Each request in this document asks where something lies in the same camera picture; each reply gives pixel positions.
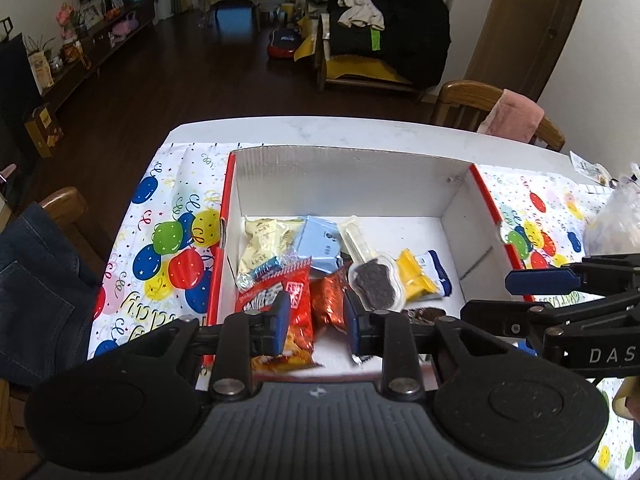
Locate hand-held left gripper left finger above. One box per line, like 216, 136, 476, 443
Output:
172, 290, 292, 404

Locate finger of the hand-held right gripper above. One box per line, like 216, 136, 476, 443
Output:
504, 254, 640, 297
459, 291, 640, 337

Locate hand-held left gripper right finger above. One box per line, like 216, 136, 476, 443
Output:
343, 290, 468, 404

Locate red chip packet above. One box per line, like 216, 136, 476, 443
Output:
234, 257, 323, 374

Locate orange red snack packet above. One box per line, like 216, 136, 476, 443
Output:
309, 269, 352, 335

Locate dark cookie clear packet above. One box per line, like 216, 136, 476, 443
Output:
347, 255, 407, 312

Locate small blue candy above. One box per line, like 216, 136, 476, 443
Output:
249, 257, 287, 282

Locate blue and white packet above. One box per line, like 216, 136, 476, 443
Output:
422, 249, 454, 300

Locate brown chocolate snack packet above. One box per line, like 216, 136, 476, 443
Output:
400, 307, 447, 324

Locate cream snack packet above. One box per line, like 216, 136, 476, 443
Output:
236, 217, 306, 291

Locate yellow snack packet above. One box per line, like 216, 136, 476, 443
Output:
396, 248, 441, 303

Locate light blue snack packet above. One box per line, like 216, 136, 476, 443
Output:
292, 215, 347, 274

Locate clear white stick packet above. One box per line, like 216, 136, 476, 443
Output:
338, 215, 375, 262

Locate white cardboard box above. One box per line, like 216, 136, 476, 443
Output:
202, 144, 538, 396

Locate clear plastic bag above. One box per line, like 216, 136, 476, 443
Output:
582, 162, 640, 267

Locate white paper slips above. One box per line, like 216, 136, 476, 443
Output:
569, 151, 615, 190

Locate balloon printed tablecloth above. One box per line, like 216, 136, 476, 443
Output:
87, 141, 640, 467

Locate pink cloth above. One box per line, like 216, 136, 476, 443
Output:
477, 88, 544, 144

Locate wooden chair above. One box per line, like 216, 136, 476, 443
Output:
429, 80, 567, 152
0, 186, 117, 411

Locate denim jacket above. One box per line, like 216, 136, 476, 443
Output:
0, 202, 107, 389

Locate wooden door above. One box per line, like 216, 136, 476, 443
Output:
464, 0, 595, 105

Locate red and blue floor toy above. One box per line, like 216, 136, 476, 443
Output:
266, 27, 304, 62

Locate black jacket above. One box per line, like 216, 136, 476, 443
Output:
327, 0, 452, 90

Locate brown cardboard box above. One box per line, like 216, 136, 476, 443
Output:
24, 102, 66, 159

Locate dark coffee table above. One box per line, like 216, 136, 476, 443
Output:
199, 0, 262, 32

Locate dark low media console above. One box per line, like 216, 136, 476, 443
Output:
39, 0, 157, 113

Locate white paper plant bag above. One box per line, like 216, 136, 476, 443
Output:
26, 35, 57, 90

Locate pink flowers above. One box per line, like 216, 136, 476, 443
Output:
56, 2, 82, 37

